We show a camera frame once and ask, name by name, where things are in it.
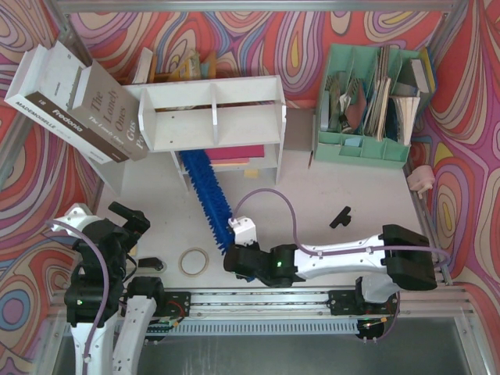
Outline blue microfiber duster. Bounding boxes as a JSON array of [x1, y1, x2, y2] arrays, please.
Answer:
[[180, 149, 234, 255]]

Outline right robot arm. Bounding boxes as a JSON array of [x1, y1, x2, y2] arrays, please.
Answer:
[[223, 224, 437, 304]]

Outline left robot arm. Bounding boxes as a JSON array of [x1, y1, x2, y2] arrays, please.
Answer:
[[54, 202, 166, 374]]

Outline white wooden bookshelf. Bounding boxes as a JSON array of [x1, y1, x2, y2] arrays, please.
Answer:
[[125, 76, 287, 190]]

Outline black stapler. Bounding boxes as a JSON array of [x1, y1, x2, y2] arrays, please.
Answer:
[[137, 257, 166, 273]]

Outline masking tape roll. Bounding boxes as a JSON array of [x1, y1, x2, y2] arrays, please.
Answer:
[[178, 248, 209, 277]]

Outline black clip object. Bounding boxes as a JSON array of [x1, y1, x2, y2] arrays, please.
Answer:
[[329, 206, 352, 229]]

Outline yellow sticky note pad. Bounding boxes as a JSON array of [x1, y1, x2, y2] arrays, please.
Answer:
[[244, 169, 259, 179]]

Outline stack of coloured paper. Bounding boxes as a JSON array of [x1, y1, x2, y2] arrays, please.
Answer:
[[203, 145, 265, 166]]

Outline red pencil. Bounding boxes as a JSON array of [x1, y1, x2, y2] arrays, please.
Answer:
[[307, 150, 314, 169]]

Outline taupe book Lonely Ones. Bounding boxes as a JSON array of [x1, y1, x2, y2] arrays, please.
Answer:
[[69, 61, 148, 163]]

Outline brown book Fredonia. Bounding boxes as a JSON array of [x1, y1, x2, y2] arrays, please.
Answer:
[[25, 42, 128, 164]]

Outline pink piggy figure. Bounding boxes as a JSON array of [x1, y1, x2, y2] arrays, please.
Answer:
[[407, 165, 435, 199]]

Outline white book Mademoiselle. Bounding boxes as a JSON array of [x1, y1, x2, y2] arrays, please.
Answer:
[[5, 48, 92, 159]]

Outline mint green desk organizer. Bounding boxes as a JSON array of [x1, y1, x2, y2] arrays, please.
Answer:
[[313, 44, 437, 169]]

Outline black mounting rail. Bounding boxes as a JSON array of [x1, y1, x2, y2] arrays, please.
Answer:
[[120, 288, 391, 320]]

